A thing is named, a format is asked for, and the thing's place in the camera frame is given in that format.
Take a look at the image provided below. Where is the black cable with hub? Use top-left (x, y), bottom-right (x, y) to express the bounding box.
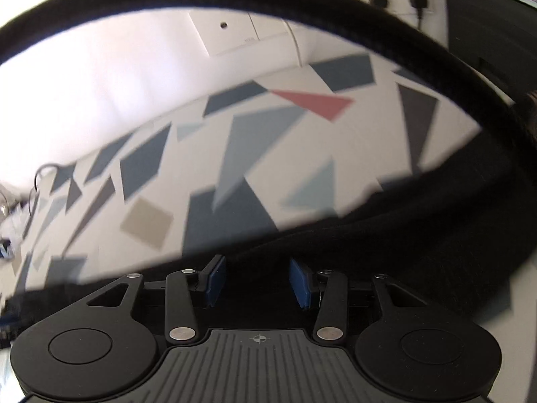
top-left (29, 163), bottom-right (63, 202)

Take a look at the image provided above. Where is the geometric print bed sheet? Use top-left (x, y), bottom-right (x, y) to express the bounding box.
top-left (0, 52), bottom-right (519, 337)

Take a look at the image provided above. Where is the black garment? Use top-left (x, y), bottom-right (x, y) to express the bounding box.
top-left (0, 105), bottom-right (537, 329)

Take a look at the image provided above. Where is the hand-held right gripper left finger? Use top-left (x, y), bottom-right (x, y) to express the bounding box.
top-left (86, 254), bottom-right (228, 344)

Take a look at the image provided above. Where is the black headboard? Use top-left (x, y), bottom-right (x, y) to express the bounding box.
top-left (445, 0), bottom-right (537, 95)

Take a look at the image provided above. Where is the white wall socket panel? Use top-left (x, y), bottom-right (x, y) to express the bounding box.
top-left (188, 0), bottom-right (434, 58)

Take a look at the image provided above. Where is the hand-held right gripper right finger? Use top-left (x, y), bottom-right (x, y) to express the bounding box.
top-left (289, 259), bottom-right (429, 342)

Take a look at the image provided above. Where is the thick black braided cable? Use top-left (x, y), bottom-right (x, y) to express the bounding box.
top-left (0, 0), bottom-right (537, 169)

